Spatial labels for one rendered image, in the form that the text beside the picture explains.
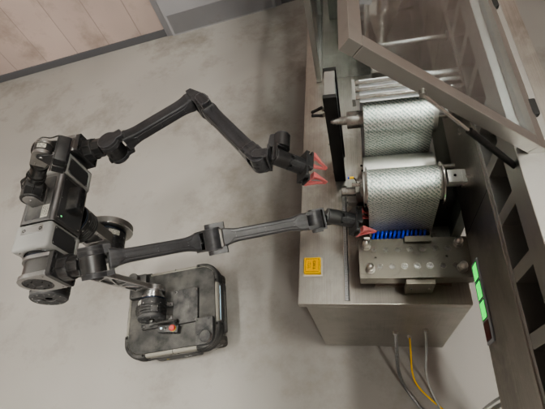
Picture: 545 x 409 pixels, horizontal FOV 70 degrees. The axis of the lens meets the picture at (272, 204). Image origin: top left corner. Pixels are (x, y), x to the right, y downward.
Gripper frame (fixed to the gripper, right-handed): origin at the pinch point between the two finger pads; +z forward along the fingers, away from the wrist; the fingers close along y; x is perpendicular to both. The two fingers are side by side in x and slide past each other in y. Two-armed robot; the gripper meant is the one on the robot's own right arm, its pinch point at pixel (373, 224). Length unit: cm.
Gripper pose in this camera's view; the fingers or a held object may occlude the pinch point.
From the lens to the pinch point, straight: 154.8
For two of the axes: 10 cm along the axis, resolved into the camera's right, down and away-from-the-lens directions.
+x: 2.8, -4.6, -8.4
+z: 9.6, 1.9, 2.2
